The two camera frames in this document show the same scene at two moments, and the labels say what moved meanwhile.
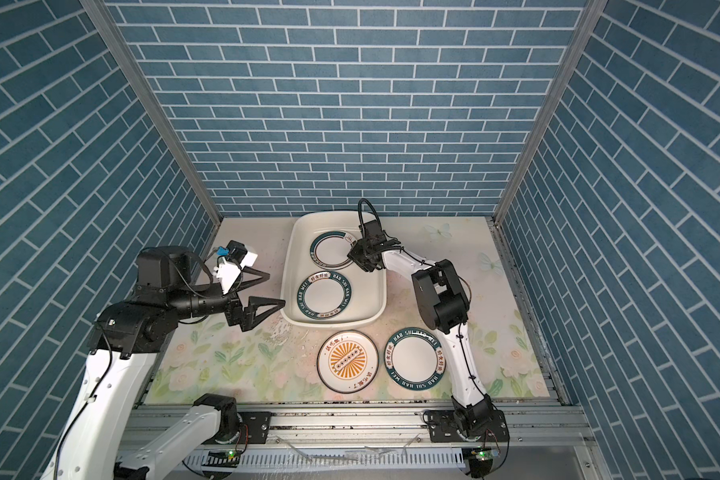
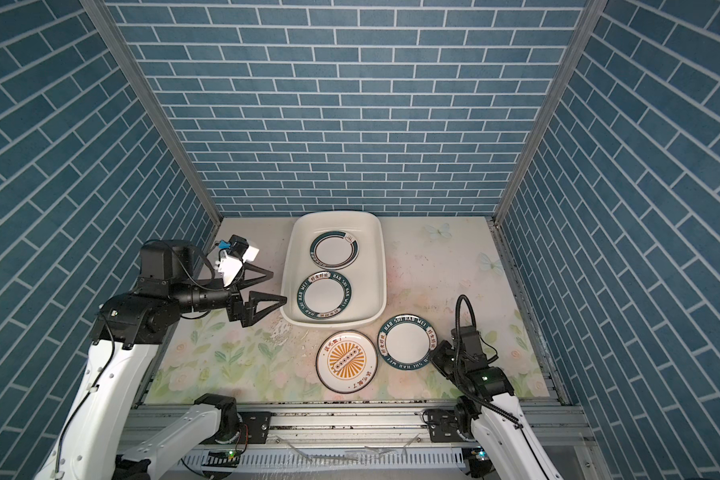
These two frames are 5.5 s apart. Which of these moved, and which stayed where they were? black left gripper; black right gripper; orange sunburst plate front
Moved: black right gripper
Stayed: orange sunburst plate front; black left gripper
